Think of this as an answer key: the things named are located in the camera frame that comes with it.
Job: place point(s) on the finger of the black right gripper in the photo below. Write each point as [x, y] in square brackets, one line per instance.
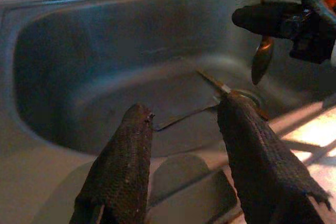
[254, 18]

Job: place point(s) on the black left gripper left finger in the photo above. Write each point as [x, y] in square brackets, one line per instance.
[118, 169]

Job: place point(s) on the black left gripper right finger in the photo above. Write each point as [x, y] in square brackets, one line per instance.
[257, 155]

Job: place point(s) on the gold metal spoon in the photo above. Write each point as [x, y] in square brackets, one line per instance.
[261, 64]

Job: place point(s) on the silver metal fork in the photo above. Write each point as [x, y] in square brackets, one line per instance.
[223, 89]

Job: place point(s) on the stainless steel kitchen sink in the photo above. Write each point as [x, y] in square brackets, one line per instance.
[92, 51]

